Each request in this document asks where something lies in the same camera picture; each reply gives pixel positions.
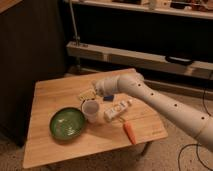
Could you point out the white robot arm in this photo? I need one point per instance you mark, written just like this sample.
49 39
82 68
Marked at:
193 122

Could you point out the blue eraser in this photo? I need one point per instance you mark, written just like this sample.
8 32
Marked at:
108 98

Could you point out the green ceramic bowl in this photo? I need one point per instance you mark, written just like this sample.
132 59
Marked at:
67 123

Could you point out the yellow sponge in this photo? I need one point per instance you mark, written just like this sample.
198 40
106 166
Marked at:
86 95

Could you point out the white tube with label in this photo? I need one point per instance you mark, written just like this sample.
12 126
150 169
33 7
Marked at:
117 110

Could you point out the orange carrot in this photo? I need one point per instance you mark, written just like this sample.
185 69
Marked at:
128 130

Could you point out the wooden table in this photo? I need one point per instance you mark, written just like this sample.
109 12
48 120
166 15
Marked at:
52 95

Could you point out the metal stand pole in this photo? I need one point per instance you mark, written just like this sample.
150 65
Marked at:
80 69

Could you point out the long white beam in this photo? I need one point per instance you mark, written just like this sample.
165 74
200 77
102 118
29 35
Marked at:
138 59

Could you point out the dark cabinet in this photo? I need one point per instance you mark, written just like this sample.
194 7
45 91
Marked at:
32 49

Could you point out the wooden shelf with clutter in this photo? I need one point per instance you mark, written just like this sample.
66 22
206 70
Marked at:
152 6

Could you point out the black handle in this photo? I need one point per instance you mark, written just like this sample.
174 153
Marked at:
180 61

